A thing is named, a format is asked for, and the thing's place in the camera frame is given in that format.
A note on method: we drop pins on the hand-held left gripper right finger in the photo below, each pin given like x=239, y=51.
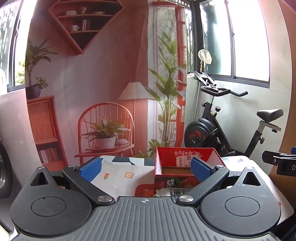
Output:
x=200, y=170

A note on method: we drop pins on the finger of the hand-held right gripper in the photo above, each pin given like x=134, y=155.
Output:
x=269, y=157
x=294, y=149

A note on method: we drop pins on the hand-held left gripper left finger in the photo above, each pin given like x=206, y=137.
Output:
x=91, y=170

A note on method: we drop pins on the red strawberry print box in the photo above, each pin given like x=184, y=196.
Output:
x=161, y=157

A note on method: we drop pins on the black exercise bike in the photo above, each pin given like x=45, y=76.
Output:
x=203, y=134

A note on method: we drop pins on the white printed packet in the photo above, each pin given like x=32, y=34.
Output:
x=161, y=192

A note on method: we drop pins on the brown wooden panel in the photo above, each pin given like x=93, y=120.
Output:
x=283, y=69

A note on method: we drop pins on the dark round object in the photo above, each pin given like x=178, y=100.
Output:
x=4, y=171

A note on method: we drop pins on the white cloth on pole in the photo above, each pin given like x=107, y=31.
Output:
x=204, y=56

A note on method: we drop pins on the dark framed window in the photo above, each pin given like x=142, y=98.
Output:
x=242, y=41
x=13, y=46

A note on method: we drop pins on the room scene wall poster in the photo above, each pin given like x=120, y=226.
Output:
x=104, y=69

